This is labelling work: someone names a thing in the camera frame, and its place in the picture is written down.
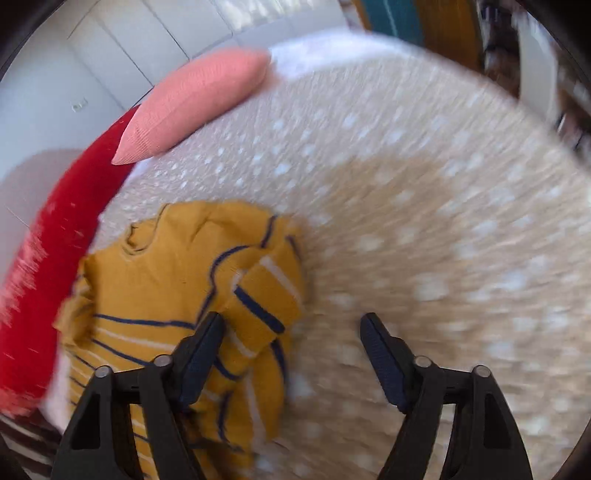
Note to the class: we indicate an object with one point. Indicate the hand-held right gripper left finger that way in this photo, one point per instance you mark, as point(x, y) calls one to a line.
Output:
point(203, 360)

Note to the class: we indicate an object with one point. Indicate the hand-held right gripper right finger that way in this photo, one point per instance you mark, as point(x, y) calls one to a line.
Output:
point(379, 357)

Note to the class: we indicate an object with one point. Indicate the yellow striped small shirt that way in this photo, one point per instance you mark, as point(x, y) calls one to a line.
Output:
point(175, 258)

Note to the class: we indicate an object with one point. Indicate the beige dotted blanket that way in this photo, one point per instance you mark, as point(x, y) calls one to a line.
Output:
point(415, 207)

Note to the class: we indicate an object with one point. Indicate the red patterned pillow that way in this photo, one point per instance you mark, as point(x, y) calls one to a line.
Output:
point(51, 258)

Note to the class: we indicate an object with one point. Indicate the brown striped cloth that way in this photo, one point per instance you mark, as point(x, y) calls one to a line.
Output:
point(23, 443)

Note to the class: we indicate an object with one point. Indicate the pink pillow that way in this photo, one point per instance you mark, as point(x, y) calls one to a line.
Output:
point(194, 101)

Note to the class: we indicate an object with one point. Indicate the white bedsheet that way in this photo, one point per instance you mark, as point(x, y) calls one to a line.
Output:
point(314, 55)

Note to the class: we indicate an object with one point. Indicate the white wardrobe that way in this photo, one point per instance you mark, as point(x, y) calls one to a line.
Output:
point(138, 37)

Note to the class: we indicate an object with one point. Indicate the dark cluttered furniture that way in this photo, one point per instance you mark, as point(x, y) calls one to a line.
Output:
point(503, 46)

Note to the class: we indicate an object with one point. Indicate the wooden door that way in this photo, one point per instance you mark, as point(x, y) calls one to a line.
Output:
point(448, 27)

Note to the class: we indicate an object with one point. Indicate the teal door panel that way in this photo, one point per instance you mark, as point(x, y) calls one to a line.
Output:
point(392, 18)

